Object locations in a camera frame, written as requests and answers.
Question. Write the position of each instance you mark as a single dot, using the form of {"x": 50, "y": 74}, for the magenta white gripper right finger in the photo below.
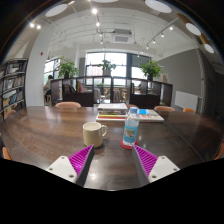
{"x": 151, "y": 168}

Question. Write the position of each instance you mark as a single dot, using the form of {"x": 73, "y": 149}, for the potted plant right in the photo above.
{"x": 151, "y": 69}

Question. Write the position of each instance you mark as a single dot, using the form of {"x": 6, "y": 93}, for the potted plant left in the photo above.
{"x": 67, "y": 68}

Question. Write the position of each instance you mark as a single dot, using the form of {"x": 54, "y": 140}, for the orange chair near left edge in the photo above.
{"x": 6, "y": 154}

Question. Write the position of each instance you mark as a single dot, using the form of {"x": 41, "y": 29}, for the tall bookshelf at left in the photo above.
{"x": 12, "y": 86}

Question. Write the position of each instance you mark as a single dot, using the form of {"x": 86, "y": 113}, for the seated person in background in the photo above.
{"x": 47, "y": 88}

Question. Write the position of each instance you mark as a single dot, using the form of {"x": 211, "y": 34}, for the clear plastic water bottle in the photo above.
{"x": 131, "y": 128}

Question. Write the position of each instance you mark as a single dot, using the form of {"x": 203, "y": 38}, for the white radiator panel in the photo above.
{"x": 186, "y": 100}

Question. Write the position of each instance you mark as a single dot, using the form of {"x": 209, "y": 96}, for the orange chair far right edge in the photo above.
{"x": 220, "y": 152}

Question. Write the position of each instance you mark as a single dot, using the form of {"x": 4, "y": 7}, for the potted plant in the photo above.
{"x": 67, "y": 68}
{"x": 107, "y": 67}
{"x": 151, "y": 69}

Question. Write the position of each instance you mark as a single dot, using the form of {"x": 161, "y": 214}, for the orange chair edge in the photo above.
{"x": 220, "y": 152}
{"x": 6, "y": 154}

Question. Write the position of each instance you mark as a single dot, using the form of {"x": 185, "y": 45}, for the ceiling air conditioner unit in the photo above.
{"x": 121, "y": 36}

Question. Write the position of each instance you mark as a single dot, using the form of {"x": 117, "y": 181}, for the red round coaster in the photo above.
{"x": 128, "y": 147}

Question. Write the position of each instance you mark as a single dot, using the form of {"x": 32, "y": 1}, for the orange chair back right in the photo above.
{"x": 188, "y": 110}

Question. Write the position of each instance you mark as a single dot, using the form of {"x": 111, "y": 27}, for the cream ceramic mug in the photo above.
{"x": 93, "y": 133}

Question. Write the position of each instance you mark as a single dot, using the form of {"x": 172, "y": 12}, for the dark low shelf unit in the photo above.
{"x": 111, "y": 89}

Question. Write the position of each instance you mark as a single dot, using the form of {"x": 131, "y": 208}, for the orange chair back left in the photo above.
{"x": 68, "y": 105}

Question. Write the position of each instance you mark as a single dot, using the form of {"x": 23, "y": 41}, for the stack of books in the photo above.
{"x": 112, "y": 112}

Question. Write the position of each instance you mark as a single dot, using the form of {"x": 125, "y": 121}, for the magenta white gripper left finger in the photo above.
{"x": 75, "y": 167}

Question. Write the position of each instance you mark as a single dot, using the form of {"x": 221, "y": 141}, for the potted plant middle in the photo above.
{"x": 107, "y": 67}

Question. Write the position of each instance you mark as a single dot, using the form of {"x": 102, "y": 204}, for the orange chair back centre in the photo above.
{"x": 164, "y": 108}

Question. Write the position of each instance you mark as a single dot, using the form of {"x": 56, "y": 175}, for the open magazine with blue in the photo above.
{"x": 148, "y": 115}

